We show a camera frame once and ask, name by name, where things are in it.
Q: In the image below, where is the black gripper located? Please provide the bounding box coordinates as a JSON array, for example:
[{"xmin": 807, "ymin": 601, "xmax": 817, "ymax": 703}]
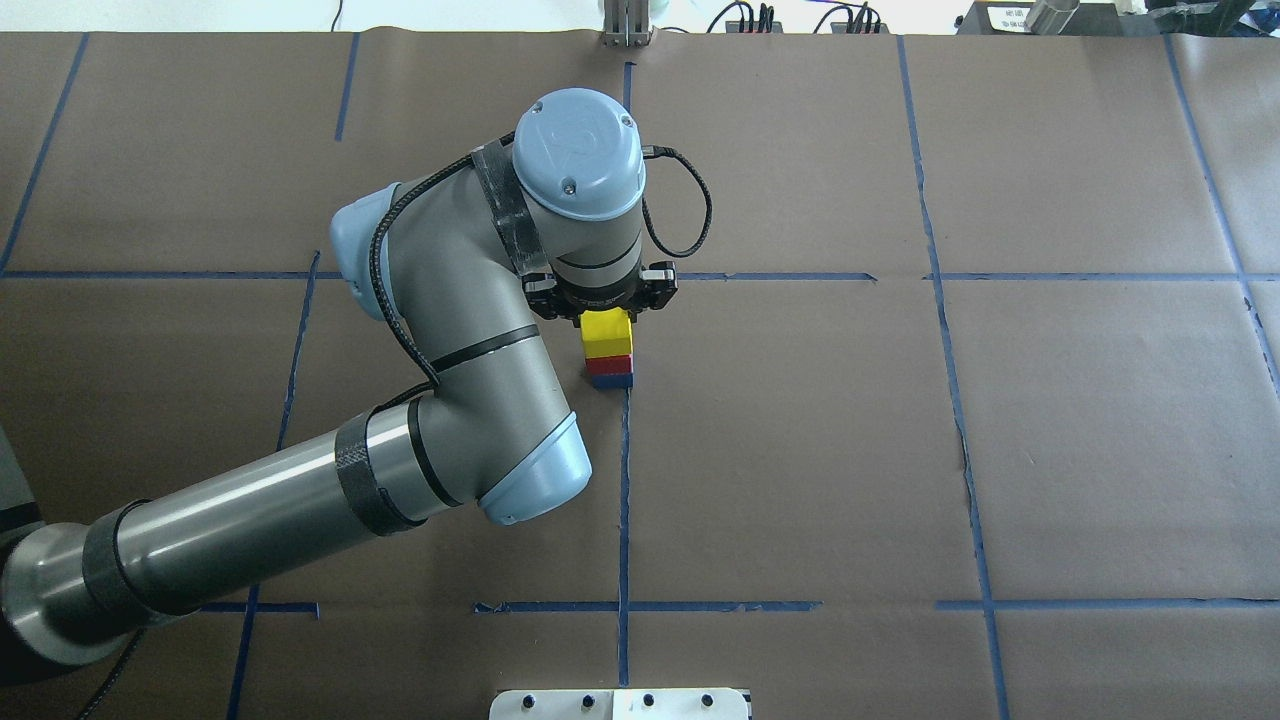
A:
[{"xmin": 524, "ymin": 261, "xmax": 678, "ymax": 323}]

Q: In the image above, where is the yellow wooden block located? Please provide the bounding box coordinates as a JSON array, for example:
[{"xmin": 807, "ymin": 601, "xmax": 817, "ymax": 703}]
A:
[{"xmin": 579, "ymin": 307, "xmax": 634, "ymax": 359}]

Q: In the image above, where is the red wooden block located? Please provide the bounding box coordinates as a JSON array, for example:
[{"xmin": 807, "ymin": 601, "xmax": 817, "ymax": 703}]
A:
[{"xmin": 585, "ymin": 354, "xmax": 634, "ymax": 377}]

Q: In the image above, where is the blue wooden block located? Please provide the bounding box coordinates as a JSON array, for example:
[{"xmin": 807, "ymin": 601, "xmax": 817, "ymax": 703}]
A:
[{"xmin": 588, "ymin": 373, "xmax": 635, "ymax": 389}]

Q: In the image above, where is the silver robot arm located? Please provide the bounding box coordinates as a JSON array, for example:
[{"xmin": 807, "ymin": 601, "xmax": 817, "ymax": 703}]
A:
[{"xmin": 3, "ymin": 87, "xmax": 681, "ymax": 685}]

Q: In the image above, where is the far black power strip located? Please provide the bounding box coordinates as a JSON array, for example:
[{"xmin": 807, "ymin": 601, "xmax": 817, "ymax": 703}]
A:
[{"xmin": 705, "ymin": 1, "xmax": 785, "ymax": 35}]

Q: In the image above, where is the black power strip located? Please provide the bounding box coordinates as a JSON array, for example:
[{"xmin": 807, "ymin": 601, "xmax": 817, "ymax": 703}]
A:
[
  {"xmin": 705, "ymin": 1, "xmax": 785, "ymax": 35},
  {"xmin": 812, "ymin": 1, "xmax": 890, "ymax": 35}
]

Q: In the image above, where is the near black power strip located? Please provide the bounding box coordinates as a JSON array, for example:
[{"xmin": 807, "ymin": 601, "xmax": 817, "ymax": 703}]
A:
[{"xmin": 812, "ymin": 1, "xmax": 890, "ymax": 35}]

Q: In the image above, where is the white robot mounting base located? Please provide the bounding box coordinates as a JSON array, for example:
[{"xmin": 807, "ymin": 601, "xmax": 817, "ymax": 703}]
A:
[{"xmin": 488, "ymin": 687, "xmax": 754, "ymax": 719}]

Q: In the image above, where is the black box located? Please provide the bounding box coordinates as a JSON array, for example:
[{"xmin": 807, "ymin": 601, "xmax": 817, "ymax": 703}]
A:
[{"xmin": 954, "ymin": 1, "xmax": 1128, "ymax": 37}]

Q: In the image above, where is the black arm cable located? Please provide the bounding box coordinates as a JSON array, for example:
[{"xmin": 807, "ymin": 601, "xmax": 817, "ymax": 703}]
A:
[{"xmin": 369, "ymin": 145, "xmax": 713, "ymax": 411}]

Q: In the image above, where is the aluminium frame post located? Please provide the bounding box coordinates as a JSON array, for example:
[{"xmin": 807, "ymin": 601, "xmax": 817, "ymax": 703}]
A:
[{"xmin": 600, "ymin": 0, "xmax": 653, "ymax": 47}]

